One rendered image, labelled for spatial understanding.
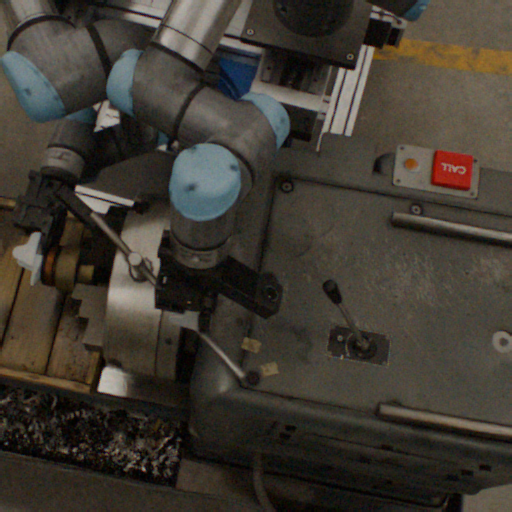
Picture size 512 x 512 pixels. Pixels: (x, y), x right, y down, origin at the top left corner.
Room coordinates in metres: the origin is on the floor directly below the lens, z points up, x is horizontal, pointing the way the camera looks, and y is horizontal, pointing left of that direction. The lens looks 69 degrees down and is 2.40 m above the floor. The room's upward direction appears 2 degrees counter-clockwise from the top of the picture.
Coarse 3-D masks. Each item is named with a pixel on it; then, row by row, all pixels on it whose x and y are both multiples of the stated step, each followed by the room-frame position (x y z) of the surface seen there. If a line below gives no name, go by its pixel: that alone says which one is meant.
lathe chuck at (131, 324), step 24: (144, 192) 0.58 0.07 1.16; (144, 216) 0.51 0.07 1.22; (168, 216) 0.51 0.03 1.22; (144, 240) 0.46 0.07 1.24; (120, 264) 0.43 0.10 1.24; (120, 288) 0.39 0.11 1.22; (144, 288) 0.39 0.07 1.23; (120, 312) 0.36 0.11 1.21; (144, 312) 0.35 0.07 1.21; (120, 336) 0.33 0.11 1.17; (144, 336) 0.32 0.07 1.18; (120, 360) 0.30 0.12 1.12; (144, 360) 0.29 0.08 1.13
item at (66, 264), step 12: (48, 252) 0.50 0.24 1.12; (60, 252) 0.50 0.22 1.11; (72, 252) 0.49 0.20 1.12; (48, 264) 0.47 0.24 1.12; (60, 264) 0.47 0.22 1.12; (72, 264) 0.47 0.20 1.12; (84, 264) 0.47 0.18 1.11; (48, 276) 0.46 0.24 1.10; (60, 276) 0.45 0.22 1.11; (72, 276) 0.45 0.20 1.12; (84, 276) 0.45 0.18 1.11; (96, 276) 0.47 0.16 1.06; (60, 288) 0.44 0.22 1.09; (72, 288) 0.43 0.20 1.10
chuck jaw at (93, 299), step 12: (84, 288) 0.43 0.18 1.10; (96, 288) 0.43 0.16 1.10; (84, 300) 0.41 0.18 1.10; (96, 300) 0.41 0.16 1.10; (84, 312) 0.39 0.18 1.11; (96, 312) 0.39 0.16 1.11; (96, 324) 0.37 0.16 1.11; (96, 336) 0.34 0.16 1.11; (96, 348) 0.33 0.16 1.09; (108, 360) 0.31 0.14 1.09
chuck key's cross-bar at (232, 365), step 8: (96, 216) 0.48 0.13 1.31; (104, 224) 0.46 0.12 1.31; (112, 232) 0.45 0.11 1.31; (112, 240) 0.44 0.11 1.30; (120, 240) 0.44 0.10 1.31; (120, 248) 0.43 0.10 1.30; (128, 248) 0.43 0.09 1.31; (144, 272) 0.39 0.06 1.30; (152, 280) 0.38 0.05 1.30; (184, 312) 0.32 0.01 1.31; (208, 336) 0.28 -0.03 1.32; (208, 344) 0.27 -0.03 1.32; (216, 344) 0.27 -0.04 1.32; (216, 352) 0.26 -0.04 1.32; (224, 352) 0.26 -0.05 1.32; (224, 360) 0.25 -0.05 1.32; (232, 360) 0.25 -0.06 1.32; (232, 368) 0.23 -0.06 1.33; (240, 368) 0.23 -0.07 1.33; (240, 376) 0.22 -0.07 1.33
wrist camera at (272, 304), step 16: (224, 272) 0.33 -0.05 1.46; (240, 272) 0.33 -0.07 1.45; (256, 272) 0.33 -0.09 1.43; (224, 288) 0.31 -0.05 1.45; (240, 288) 0.31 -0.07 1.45; (256, 288) 0.31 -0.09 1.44; (272, 288) 0.31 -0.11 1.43; (240, 304) 0.29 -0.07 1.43; (256, 304) 0.29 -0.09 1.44; (272, 304) 0.29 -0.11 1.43
